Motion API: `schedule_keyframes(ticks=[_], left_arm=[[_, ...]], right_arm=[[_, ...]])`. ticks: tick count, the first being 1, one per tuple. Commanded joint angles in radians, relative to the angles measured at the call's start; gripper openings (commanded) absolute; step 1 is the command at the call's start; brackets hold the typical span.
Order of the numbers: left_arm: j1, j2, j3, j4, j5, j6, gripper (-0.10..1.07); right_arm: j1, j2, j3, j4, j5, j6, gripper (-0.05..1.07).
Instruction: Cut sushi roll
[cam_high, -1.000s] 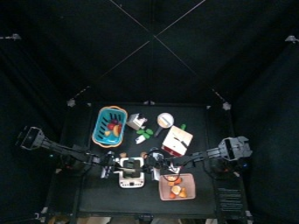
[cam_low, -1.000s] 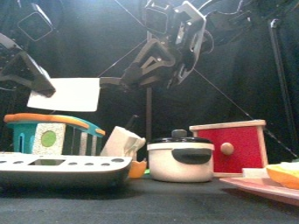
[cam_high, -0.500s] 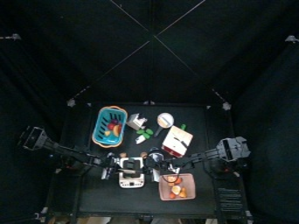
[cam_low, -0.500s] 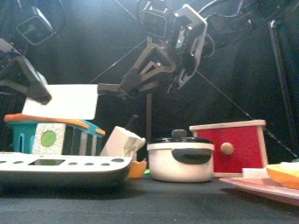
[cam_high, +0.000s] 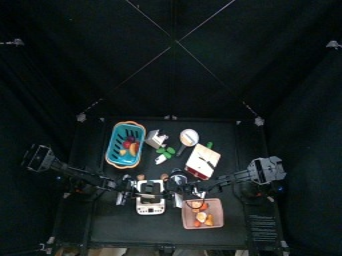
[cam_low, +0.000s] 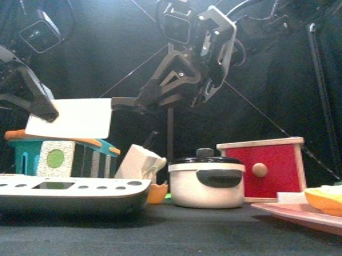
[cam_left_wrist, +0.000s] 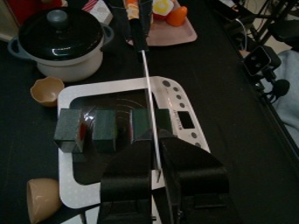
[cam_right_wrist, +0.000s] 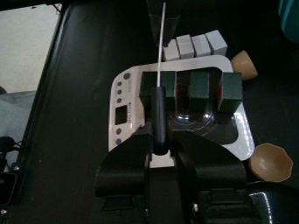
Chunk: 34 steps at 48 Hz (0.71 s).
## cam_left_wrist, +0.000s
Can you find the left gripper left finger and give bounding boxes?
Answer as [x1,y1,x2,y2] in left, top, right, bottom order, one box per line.
[97,128,155,224]

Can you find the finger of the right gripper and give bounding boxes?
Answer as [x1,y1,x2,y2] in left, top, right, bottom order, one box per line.
[105,0,132,46]
[137,0,155,33]

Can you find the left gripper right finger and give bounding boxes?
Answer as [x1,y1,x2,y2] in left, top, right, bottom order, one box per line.
[157,129,243,224]

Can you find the white toy knife black handle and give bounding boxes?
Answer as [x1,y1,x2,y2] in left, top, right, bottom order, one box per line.
[126,17,164,184]

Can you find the dark green sushi roll piece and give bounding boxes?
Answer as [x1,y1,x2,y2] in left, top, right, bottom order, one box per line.
[129,108,153,142]
[89,108,118,155]
[52,108,89,155]

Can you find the small red toy food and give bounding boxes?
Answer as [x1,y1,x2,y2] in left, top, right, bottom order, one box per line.
[152,12,168,22]

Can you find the orange striped toy food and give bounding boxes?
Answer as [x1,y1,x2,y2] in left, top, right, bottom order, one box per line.
[125,0,140,21]

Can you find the white and yellow toy food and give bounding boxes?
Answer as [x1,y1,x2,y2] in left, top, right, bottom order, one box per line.
[151,0,175,18]

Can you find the small red striped white box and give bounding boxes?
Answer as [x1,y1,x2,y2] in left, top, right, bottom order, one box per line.
[80,0,114,26]

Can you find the orange toy fruit wedge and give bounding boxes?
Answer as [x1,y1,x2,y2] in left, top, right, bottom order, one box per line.
[165,5,189,28]

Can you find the pink plastic tray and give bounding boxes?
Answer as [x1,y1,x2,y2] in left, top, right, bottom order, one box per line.
[125,0,199,47]

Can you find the black pot lid with knob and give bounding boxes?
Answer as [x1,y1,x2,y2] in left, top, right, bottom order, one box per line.
[17,9,105,62]

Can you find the white toy cooking pot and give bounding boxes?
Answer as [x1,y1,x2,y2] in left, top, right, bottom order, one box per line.
[6,24,116,83]

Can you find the tan toy eggshell half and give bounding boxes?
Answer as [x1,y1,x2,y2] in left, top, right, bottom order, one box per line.
[25,178,62,224]
[29,76,66,109]

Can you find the white toy induction cooker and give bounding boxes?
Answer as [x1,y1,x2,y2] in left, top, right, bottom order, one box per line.
[56,75,212,210]

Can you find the light blue-grey fabric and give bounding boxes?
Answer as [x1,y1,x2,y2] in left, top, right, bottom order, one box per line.
[267,48,299,147]

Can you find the black webcam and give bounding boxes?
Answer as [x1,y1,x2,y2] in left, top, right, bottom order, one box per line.
[241,45,283,78]

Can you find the black stand legs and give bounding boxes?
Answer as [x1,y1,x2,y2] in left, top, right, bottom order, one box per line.
[240,0,299,47]

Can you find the thin white cable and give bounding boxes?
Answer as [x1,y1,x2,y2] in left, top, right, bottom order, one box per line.
[232,17,251,53]

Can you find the black camera clamp knob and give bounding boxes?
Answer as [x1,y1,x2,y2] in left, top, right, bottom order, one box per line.
[267,78,292,100]

